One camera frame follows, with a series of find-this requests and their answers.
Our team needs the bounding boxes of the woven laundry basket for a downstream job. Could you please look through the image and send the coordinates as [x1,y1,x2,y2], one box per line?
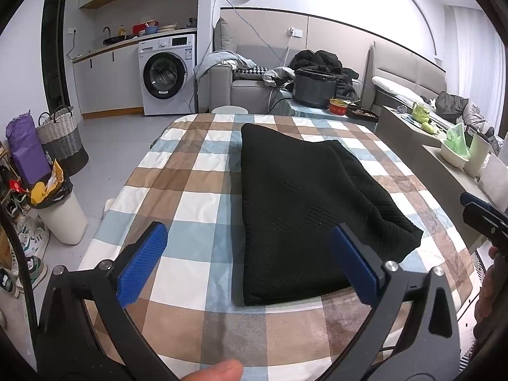
[36,105,89,176]

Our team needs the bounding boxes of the white basin with green bag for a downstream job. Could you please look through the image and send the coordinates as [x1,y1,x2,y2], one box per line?
[440,123,470,169]

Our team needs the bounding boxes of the white round stool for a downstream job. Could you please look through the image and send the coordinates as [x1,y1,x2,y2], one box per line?
[211,106,249,115]

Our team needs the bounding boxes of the grey cabinet counter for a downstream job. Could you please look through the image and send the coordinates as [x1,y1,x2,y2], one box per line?
[375,107,488,253]

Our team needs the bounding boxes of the purple bag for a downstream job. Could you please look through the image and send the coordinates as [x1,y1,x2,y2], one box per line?
[5,112,51,187]

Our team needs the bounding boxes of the grey sofa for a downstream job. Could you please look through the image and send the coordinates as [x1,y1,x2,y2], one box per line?
[197,9,373,114]

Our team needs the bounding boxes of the plaid checkered bed cover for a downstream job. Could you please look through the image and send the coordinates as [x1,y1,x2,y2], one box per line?
[80,114,480,380]

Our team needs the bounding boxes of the black knit sweater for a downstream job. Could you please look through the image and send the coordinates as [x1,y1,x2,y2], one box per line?
[240,123,423,305]

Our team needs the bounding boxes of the green toy figure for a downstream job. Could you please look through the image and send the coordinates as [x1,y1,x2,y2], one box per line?
[411,102,437,134]

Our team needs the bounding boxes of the black food tray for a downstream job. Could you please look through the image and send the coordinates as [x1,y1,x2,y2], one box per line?
[346,108,379,124]

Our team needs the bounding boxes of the pile of black clothes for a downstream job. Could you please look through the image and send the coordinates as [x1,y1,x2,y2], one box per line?
[289,50,360,102]

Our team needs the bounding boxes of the person's right hand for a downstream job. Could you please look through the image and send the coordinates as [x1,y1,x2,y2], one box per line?
[474,246,507,340]

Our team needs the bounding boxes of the teal checkered side table cloth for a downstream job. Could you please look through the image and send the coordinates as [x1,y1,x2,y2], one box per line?
[269,90,377,132]

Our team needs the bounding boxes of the person's left hand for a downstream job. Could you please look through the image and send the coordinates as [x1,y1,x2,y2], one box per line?
[182,359,244,381]

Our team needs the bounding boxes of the black electric cooker pot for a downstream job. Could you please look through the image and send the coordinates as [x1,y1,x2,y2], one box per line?
[293,68,337,109]

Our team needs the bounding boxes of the red yellow bowl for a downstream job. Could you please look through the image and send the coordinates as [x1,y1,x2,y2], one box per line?
[329,98,350,115]

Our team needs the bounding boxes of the kitchen counter cabinets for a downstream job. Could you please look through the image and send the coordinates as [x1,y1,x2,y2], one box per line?
[73,29,197,118]

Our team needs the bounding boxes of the black braided cable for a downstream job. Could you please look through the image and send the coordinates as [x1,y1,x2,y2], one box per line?
[0,205,39,350]

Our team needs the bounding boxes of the grey jacket on bed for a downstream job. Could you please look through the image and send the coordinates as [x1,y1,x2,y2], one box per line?
[435,91,469,123]

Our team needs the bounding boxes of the white kettle jug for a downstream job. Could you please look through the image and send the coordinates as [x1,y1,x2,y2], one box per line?
[463,133,491,178]

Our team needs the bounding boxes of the white front-load washing machine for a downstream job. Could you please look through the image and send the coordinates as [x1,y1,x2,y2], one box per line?
[138,33,196,115]

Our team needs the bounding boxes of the white trash bin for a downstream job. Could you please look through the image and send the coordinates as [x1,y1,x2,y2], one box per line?
[28,160,88,246]

